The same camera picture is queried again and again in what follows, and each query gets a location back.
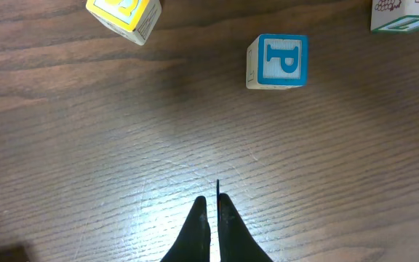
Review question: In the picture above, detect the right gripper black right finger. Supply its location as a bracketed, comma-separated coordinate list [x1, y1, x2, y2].
[216, 180, 272, 262]

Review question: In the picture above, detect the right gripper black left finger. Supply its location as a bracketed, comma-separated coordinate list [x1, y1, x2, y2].
[161, 196, 211, 262]

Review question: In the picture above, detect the blue P letter block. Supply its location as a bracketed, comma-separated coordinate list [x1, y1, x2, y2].
[245, 33, 309, 90]

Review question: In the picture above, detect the yellow block beside R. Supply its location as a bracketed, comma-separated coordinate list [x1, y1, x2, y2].
[86, 0, 162, 46]

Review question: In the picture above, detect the white green block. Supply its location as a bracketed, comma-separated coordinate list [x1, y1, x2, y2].
[370, 0, 419, 33]

